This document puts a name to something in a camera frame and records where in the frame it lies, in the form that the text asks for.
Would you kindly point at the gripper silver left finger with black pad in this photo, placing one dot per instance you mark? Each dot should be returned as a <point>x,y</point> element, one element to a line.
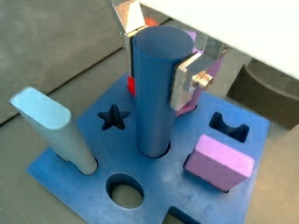
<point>130,22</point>

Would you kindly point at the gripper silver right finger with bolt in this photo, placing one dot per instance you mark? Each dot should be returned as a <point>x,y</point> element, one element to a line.
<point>190,73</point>

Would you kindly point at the dark blue round cylinder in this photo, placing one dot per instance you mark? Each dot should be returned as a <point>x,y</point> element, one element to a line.
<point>160,48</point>

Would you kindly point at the blue shape sorter board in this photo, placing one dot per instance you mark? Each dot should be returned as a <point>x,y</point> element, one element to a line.
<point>134,189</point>

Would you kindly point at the red peg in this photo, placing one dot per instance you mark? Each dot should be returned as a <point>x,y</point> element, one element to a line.
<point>130,85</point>

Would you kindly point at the purple cross-shaped peg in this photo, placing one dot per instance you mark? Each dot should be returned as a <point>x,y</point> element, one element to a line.
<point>212,70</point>

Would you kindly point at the black curved cradle holder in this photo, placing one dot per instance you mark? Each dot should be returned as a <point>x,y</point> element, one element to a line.
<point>268,92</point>

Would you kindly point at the purple square block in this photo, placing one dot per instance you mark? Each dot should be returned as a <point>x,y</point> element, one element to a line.
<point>217,163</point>

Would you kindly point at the light blue rounded peg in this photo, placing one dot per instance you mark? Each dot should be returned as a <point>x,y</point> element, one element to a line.
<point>52,121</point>

